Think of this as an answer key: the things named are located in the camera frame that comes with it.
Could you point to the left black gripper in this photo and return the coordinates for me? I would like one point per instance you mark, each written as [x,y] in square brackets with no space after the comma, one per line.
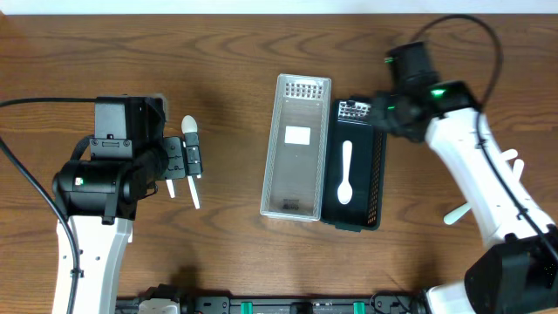
[175,168]

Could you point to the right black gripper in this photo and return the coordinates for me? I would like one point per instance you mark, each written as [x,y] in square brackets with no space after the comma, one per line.
[380,99]

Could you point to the white plastic spoon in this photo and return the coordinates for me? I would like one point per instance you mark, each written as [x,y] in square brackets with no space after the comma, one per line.
[170,188]
[189,124]

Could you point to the light blue plastic fork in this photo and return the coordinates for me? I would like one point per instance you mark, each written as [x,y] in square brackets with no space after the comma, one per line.
[456,214]

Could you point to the white plastic fork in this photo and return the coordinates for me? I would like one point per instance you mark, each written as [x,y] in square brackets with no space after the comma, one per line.
[509,154]
[518,168]

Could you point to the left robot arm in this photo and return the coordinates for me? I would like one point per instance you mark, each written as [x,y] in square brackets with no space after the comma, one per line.
[99,188]

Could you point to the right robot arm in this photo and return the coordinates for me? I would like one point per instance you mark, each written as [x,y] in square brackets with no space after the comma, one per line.
[518,272]

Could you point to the black perforated plastic basket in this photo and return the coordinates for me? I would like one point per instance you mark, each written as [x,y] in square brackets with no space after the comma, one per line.
[348,121]

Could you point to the clear perforated plastic basket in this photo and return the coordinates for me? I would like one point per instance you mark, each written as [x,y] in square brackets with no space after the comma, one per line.
[294,173]

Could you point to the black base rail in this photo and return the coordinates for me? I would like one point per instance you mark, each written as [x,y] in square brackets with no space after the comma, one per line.
[168,299]

